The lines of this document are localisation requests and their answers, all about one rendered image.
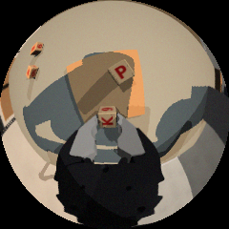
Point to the tan block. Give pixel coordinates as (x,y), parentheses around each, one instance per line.
(31,71)
(36,48)
(107,117)
(121,72)

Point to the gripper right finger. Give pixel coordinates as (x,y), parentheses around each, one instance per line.
(137,147)

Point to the orange mat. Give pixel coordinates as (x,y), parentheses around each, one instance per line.
(93,86)

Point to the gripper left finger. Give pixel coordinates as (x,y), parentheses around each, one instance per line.
(80,145)

